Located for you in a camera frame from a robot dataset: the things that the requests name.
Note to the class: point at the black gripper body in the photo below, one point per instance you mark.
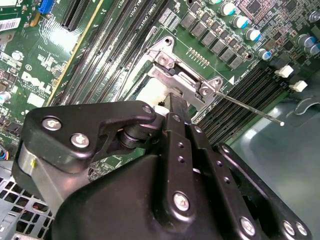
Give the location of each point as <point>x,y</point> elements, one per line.
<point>120,200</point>

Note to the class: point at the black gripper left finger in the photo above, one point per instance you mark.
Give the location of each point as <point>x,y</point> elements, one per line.
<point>62,130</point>

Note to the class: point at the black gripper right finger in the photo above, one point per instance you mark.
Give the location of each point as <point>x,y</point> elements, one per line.
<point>225,172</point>

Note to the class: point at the silver CPU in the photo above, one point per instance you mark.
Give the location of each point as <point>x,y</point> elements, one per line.
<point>151,90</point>

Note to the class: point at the metal socket cover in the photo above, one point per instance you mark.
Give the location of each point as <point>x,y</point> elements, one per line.
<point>181,82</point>

